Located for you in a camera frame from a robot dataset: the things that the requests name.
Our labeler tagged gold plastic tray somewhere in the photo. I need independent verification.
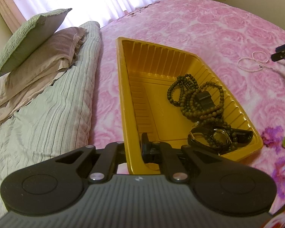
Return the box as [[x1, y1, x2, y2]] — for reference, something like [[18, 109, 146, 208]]
[[116, 36, 264, 176]]

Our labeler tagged pink rose bedspread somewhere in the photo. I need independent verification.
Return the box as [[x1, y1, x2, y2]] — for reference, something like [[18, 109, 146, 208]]
[[89, 0, 285, 213]]

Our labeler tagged black wristwatch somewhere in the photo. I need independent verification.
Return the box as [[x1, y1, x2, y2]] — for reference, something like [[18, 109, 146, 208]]
[[187, 126, 254, 155]]

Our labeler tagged striped grey quilt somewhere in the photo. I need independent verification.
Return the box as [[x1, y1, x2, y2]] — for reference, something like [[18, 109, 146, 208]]
[[0, 21, 101, 217]]

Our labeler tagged mauve pillow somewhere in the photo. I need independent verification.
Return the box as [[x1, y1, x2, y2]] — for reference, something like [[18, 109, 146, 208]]
[[0, 27, 87, 124]]

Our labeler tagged green textured pillow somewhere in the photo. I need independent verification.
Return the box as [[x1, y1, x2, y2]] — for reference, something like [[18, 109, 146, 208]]
[[0, 8, 72, 77]]

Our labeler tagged pink drape curtain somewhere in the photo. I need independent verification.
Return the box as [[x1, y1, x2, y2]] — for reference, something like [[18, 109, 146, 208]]
[[0, 0, 26, 33]]

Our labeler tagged white pearl necklace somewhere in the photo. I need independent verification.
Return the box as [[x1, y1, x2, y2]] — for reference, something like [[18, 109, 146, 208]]
[[237, 50, 274, 73]]

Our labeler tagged dark wooden bead necklace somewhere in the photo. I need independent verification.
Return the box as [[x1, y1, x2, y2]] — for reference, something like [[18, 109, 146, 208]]
[[167, 74, 239, 152]]

